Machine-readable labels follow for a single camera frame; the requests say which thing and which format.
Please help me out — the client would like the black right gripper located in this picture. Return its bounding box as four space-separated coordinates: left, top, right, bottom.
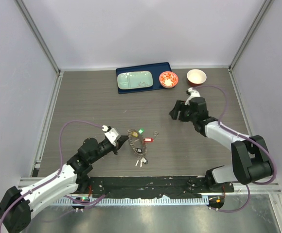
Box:
169 100 197 122

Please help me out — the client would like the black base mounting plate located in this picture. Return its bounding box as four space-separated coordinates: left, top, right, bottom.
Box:
90 176 234 199

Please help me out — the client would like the aluminium frame post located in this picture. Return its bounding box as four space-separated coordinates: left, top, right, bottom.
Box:
14 0 61 75
229 0 274 72

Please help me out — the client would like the dark blue tray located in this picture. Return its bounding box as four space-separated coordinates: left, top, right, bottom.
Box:
116 62 172 94

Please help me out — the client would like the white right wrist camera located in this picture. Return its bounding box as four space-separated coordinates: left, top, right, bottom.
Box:
185 87 201 105

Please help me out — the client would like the right aluminium frame post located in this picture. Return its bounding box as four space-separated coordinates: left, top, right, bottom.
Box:
229 0 274 72

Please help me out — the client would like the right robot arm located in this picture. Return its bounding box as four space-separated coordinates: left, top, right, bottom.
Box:
169 97 275 192

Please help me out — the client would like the orange patterned small bowl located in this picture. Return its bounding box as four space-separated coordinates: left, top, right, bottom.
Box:
159 71 179 89

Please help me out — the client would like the left aluminium frame post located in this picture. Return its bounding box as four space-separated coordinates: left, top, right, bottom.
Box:
14 0 61 75

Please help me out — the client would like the light green rectangular plate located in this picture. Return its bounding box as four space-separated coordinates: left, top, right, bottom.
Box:
117 71 154 90

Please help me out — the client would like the red cup white inside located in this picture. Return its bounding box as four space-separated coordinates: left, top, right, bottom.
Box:
186 69 207 87

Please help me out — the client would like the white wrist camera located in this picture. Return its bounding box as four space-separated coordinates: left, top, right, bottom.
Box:
185 87 201 105
102 125 121 146

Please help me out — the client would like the metal key organizer with rings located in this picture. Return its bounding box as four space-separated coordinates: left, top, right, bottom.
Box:
127 128 154 168

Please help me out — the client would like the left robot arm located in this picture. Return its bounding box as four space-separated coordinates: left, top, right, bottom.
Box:
0 135 128 233

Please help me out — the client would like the white slotted cable duct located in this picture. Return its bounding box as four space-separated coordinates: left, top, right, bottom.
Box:
55 197 210 206

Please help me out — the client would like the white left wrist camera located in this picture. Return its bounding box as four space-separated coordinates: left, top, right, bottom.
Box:
102 125 121 146

